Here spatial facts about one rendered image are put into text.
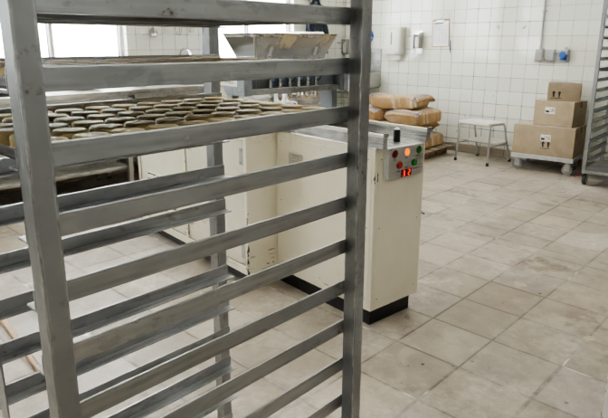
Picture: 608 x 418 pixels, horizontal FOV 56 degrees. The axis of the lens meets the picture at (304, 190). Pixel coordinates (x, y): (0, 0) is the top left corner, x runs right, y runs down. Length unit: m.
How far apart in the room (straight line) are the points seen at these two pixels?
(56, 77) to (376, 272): 2.05
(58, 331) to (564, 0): 6.23
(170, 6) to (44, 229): 0.34
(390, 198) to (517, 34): 4.46
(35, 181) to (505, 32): 6.37
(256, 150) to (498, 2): 4.54
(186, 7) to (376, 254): 1.89
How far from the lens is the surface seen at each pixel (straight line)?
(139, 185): 1.31
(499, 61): 6.86
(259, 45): 2.89
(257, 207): 2.93
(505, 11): 6.86
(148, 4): 0.81
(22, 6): 0.70
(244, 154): 2.84
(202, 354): 0.98
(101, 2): 0.78
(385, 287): 2.68
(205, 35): 1.41
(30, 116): 0.71
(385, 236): 2.58
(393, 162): 2.47
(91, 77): 0.77
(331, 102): 3.30
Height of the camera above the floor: 1.27
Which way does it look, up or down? 15 degrees down
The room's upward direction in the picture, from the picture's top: straight up
